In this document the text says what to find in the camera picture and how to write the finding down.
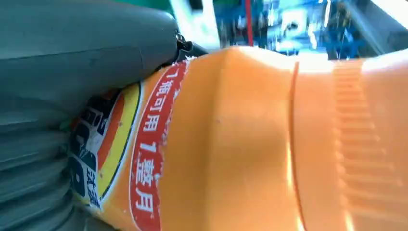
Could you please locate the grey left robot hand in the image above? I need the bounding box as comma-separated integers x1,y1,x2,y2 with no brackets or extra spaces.
0,0,208,116

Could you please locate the orange drink bottle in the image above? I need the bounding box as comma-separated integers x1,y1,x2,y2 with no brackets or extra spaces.
68,46,408,231

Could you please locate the green table mat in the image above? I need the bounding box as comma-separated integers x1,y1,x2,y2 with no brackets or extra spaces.
111,0,174,15

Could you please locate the white table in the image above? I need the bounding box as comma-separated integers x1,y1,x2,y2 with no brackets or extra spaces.
169,0,221,50

